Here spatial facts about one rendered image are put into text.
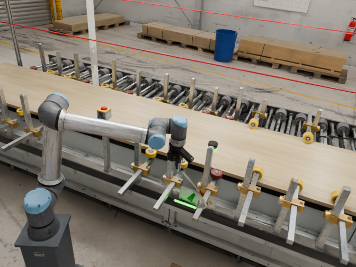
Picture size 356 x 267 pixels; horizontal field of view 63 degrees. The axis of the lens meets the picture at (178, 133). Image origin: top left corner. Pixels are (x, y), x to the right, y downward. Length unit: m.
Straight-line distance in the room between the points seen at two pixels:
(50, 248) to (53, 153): 0.57
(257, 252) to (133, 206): 1.13
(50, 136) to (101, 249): 1.24
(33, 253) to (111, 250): 0.76
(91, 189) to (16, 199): 0.75
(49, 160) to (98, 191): 1.13
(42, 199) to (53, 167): 0.19
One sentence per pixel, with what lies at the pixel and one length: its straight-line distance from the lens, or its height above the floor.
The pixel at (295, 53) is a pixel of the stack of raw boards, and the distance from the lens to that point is 7.49.
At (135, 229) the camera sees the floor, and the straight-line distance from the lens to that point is 2.78.
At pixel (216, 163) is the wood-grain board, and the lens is 2.08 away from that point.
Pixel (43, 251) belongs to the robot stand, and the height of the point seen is 0.53.
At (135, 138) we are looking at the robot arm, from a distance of 1.50.
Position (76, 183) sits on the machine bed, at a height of 0.17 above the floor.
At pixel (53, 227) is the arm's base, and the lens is 2.01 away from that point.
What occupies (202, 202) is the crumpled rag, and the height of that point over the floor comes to 0.88.
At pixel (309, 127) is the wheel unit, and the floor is 0.96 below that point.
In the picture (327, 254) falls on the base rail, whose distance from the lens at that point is 2.04.
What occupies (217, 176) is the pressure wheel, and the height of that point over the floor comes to 0.90.
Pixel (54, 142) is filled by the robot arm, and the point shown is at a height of 1.17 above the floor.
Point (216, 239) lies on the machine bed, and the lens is 2.56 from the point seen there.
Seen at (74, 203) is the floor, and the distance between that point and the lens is 3.08.
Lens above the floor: 2.11
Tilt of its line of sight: 31 degrees down
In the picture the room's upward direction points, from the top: 5 degrees clockwise
